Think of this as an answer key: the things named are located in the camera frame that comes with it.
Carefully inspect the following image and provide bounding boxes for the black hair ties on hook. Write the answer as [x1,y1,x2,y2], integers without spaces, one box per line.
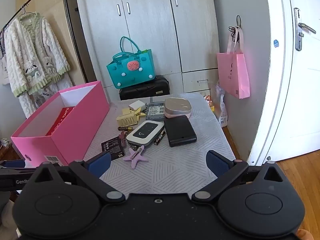
[229,15,242,42]

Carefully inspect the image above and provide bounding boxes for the red flat box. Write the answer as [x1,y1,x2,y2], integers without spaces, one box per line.
[46,107,75,135]

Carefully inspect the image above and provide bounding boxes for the black clothes rack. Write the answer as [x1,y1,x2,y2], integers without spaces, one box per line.
[0,0,97,85]

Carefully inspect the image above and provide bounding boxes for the purple star hair clip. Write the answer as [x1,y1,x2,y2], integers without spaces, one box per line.
[122,145,148,168]

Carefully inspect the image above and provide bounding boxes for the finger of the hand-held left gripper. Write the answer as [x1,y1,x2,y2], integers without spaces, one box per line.
[0,160,35,174]

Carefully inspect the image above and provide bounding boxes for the yellow star hair clip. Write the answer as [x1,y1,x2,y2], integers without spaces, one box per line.
[134,108,147,121]

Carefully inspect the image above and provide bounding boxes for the grey router with label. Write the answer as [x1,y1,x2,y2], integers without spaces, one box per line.
[146,101,167,120]

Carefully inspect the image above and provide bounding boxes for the pink rounded case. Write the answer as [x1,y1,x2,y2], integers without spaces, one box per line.
[164,97,192,118]

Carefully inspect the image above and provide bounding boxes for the white black pocket router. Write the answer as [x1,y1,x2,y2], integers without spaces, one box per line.
[126,120,166,147]

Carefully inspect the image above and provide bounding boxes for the teal felt handbag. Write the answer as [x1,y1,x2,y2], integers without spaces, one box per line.
[106,36,156,90]

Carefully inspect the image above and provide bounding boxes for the metal door handle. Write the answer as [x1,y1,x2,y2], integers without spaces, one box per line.
[294,7,317,52]

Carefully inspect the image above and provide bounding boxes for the small pink clip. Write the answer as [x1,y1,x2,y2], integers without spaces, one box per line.
[118,131,128,147]

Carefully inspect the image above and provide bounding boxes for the white green fleece robe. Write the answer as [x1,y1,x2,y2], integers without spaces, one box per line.
[4,11,74,119]

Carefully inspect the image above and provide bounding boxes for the black power bank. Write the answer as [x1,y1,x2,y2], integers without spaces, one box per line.
[164,116,197,147]

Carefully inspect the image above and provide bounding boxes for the person's right hand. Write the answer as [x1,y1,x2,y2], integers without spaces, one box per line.
[296,229,314,240]

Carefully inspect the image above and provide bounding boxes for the clear plastic bag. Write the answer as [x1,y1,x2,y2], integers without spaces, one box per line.
[209,80,228,128]

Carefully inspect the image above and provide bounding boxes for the white cloth bag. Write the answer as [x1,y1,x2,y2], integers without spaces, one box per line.
[0,55,10,85]

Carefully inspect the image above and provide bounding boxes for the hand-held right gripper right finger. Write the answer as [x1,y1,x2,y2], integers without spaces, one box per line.
[191,150,285,204]

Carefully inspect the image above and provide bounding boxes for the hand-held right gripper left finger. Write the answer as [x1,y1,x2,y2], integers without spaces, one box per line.
[32,152,127,204]

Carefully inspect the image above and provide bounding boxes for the pink paper bag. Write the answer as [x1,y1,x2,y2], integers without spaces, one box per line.
[217,26,250,99]

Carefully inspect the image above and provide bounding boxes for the black suitcase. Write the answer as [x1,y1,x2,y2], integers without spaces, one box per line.
[119,75,171,101]

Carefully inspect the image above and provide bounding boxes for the white door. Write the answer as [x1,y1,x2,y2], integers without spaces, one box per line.
[247,0,320,165]

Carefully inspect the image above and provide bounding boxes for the white wardrobe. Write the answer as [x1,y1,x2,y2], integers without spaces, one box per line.
[74,0,220,98]

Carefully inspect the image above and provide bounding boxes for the yellow hair claw clip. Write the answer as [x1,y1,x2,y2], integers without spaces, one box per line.
[116,108,140,127]

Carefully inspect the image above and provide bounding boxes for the white charger plug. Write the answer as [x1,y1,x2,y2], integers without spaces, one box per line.
[128,100,143,111]

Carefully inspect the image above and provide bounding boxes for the pink cardboard box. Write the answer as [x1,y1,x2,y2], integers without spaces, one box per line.
[10,81,110,167]

